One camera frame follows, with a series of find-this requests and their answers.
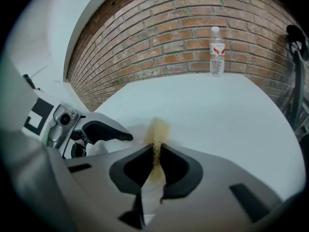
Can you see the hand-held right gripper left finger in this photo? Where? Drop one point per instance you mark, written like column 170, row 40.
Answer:
column 120, row 173

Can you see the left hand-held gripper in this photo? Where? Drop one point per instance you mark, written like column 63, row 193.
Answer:
column 58, row 129

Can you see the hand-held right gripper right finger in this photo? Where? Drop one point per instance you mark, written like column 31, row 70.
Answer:
column 183, row 173

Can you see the yellow sponge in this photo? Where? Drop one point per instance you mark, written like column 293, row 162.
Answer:
column 158, row 132

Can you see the clear plastic water bottle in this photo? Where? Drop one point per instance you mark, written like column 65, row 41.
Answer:
column 216, row 57

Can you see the black office chair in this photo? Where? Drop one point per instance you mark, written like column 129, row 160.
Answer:
column 298, row 81

